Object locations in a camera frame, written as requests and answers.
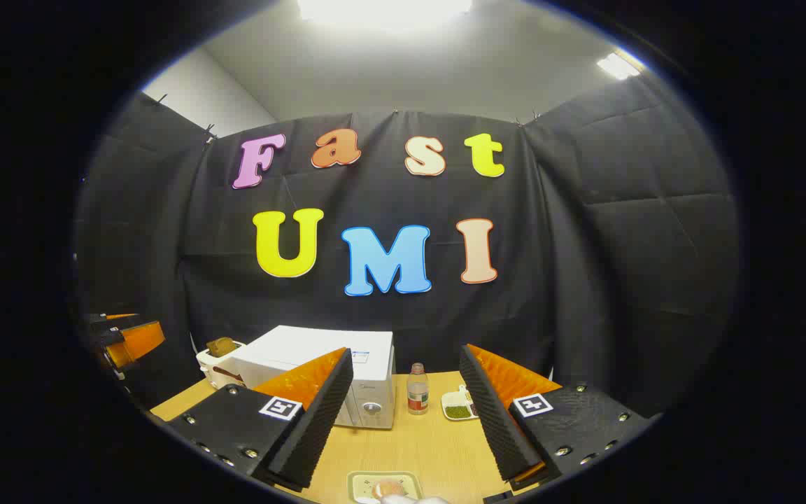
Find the white toaster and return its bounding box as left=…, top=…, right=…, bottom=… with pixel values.
left=196, top=339, right=246, bottom=390

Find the narrow ceiling light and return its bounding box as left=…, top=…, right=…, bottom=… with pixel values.
left=597, top=50, right=645, bottom=81

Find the pale square plate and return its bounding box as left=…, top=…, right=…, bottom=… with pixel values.
left=346, top=470, right=423, bottom=504

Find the wide ceiling light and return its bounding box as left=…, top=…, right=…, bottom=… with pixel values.
left=297, top=0, right=474, bottom=29

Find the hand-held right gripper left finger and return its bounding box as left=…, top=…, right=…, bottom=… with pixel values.
left=164, top=347, right=355, bottom=491

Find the white microwave oven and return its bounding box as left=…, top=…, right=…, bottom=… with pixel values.
left=232, top=325, right=397, bottom=429

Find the divided dish of beans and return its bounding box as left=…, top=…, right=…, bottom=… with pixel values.
left=441, top=385, right=479, bottom=421

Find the clear bottle with red label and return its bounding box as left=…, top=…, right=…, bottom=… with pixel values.
left=406, top=363, right=430, bottom=416

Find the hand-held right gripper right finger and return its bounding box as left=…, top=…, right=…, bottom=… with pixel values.
left=459, top=343, right=654, bottom=491

